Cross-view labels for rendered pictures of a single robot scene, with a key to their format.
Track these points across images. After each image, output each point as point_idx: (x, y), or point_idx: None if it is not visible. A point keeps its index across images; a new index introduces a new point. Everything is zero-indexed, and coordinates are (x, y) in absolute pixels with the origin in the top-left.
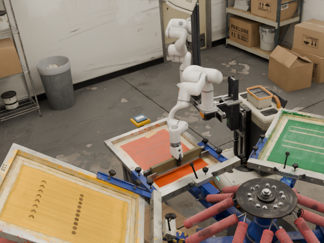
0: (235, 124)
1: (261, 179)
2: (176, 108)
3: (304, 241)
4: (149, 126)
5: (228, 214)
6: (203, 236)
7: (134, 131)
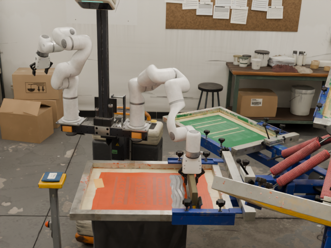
0: (125, 151)
1: (328, 127)
2: (178, 111)
3: None
4: (88, 174)
5: (301, 186)
6: None
7: (83, 187)
